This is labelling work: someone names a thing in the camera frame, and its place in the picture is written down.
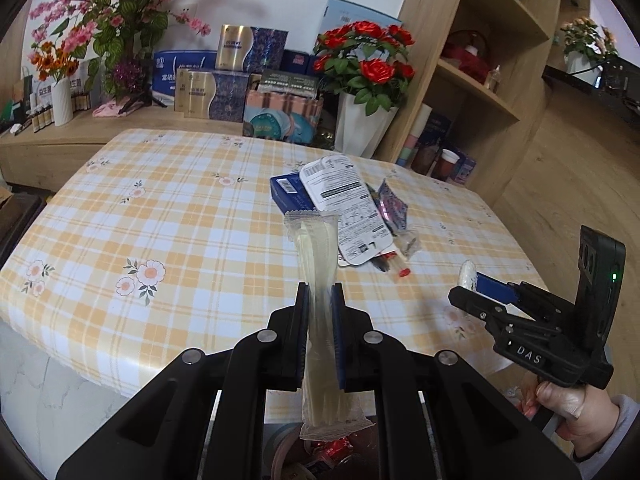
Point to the dark red cup white rim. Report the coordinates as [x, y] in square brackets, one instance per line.
[445, 165]

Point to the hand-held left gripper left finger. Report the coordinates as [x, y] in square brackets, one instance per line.
[301, 340]

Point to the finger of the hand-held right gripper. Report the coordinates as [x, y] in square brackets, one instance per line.
[472, 305]
[492, 287]

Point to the purple artificial flowers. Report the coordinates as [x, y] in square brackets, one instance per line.
[127, 74]

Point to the white angular vase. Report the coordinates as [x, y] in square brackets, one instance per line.
[360, 130]

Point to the white flower pot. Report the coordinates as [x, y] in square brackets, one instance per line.
[582, 70]

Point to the red rose bouquet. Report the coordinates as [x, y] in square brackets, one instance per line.
[367, 65]

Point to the bowl set gift box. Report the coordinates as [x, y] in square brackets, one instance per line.
[282, 110]

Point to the pink cloth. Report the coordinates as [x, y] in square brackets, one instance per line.
[107, 110]

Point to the red basket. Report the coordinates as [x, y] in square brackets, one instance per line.
[467, 57]

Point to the white wrapper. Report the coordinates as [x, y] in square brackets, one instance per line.
[467, 275]

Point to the small dark blue box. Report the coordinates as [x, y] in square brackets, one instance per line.
[300, 62]

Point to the brown plastic bin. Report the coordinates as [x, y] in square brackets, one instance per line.
[281, 447]

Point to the stack of pastel paper cups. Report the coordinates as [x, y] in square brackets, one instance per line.
[415, 127]

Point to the peach rose plant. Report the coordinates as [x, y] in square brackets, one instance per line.
[587, 37]

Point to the wooden shelving unit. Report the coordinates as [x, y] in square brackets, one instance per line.
[500, 125]

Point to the dark blue printed box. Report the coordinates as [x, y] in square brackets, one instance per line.
[439, 130]

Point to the black appliance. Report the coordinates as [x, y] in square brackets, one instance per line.
[620, 82]

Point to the white blister pack card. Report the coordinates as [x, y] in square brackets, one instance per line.
[340, 195]

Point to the person's right hand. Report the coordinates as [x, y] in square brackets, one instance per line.
[580, 412]

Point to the small glass bottle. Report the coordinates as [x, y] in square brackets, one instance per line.
[493, 80]

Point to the white ribbed vase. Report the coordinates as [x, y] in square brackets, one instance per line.
[62, 105]

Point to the purple snack packet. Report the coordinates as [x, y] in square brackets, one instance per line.
[392, 205]

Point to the red packet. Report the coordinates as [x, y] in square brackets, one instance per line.
[337, 447]

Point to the navy blue small box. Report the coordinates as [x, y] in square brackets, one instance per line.
[287, 195]

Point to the light blue flat box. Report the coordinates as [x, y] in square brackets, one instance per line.
[350, 12]

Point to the small clear bag of screws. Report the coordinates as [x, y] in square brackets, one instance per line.
[407, 244]

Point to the blue and white carton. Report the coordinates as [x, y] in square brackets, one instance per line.
[182, 67]

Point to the black mini tripod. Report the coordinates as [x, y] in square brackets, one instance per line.
[142, 100]

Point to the small blue carton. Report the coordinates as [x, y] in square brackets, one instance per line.
[464, 170]

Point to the row of small amber bottles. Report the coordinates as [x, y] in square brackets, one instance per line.
[42, 119]

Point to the black counter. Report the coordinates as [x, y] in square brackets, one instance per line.
[575, 87]

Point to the brown cup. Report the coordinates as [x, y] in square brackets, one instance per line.
[425, 160]

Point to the navy and gold gift box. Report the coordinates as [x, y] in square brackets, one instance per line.
[215, 95]
[255, 47]

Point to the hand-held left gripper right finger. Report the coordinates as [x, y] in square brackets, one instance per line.
[339, 345]

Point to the orange artificial flowers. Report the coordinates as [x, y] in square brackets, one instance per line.
[55, 60]

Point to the long clear plastic wrapper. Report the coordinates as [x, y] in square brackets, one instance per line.
[317, 260]

